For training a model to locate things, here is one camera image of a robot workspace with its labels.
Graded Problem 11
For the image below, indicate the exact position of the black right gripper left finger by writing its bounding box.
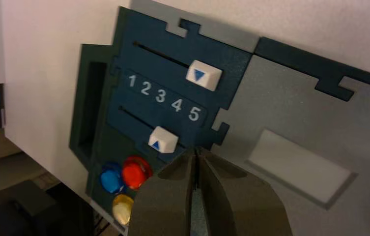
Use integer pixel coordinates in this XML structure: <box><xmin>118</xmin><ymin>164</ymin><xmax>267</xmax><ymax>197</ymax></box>
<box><xmin>127</xmin><ymin>147</ymin><xmax>199</xmax><ymax>236</ymax></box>

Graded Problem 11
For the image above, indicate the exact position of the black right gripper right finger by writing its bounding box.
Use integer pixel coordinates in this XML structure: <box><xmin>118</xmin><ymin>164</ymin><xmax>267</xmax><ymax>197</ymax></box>
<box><xmin>197</xmin><ymin>147</ymin><xmax>293</xmax><ymax>236</ymax></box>

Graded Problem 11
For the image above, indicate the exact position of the white slider knob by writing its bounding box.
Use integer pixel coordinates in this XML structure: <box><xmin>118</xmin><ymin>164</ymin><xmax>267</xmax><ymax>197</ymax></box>
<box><xmin>147</xmin><ymin>126</ymin><xmax>179</xmax><ymax>154</ymax></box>
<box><xmin>185</xmin><ymin>59</ymin><xmax>223</xmax><ymax>92</ymax></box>

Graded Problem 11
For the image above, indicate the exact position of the white slider knob, down triangle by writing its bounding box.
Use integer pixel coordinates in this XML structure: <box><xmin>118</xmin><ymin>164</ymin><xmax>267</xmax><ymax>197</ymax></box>
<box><xmin>185</xmin><ymin>59</ymin><xmax>223</xmax><ymax>92</ymax></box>

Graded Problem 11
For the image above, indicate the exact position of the dark blue numbered slider panel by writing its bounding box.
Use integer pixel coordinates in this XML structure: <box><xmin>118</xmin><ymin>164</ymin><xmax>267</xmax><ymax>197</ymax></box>
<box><xmin>106</xmin><ymin>6</ymin><xmax>254</xmax><ymax>164</ymax></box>

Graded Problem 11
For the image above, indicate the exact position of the yellow round push button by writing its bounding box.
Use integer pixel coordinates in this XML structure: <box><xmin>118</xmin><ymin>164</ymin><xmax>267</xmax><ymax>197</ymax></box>
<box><xmin>112</xmin><ymin>194</ymin><xmax>135</xmax><ymax>226</ymax></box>

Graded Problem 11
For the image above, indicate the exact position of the red round push button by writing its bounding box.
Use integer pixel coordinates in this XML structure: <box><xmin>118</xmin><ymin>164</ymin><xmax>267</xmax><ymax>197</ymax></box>
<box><xmin>121</xmin><ymin>156</ymin><xmax>153</xmax><ymax>191</ymax></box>

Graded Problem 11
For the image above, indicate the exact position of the blue round push button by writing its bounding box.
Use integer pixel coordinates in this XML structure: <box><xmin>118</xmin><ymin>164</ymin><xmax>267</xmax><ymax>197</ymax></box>
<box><xmin>99</xmin><ymin>162</ymin><xmax>126</xmax><ymax>195</ymax></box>

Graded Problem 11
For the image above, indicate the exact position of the white rectangular rocker plate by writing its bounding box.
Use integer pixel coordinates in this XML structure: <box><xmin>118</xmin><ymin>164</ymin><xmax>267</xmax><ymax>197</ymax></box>
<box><xmin>248</xmin><ymin>129</ymin><xmax>358</xmax><ymax>209</ymax></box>

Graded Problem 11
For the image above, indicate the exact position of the dark green button panel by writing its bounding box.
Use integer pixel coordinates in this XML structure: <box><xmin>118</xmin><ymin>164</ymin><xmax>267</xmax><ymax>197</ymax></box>
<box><xmin>69</xmin><ymin>43</ymin><xmax>172</xmax><ymax>236</ymax></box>

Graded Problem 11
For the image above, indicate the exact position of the grey puzzle-edge panel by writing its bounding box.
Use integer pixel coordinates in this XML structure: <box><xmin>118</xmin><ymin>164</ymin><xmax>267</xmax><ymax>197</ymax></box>
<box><xmin>191</xmin><ymin>54</ymin><xmax>370</xmax><ymax>236</ymax></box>

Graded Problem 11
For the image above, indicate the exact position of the black equipment below table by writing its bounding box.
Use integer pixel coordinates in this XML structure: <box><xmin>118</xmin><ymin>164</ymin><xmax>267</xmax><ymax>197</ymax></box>
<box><xmin>0</xmin><ymin>180</ymin><xmax>96</xmax><ymax>236</ymax></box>

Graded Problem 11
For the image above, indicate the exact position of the dark blue puzzle-edge strip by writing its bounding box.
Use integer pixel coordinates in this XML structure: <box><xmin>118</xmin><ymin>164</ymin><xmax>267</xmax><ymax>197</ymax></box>
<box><xmin>255</xmin><ymin>36</ymin><xmax>370</xmax><ymax>107</ymax></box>

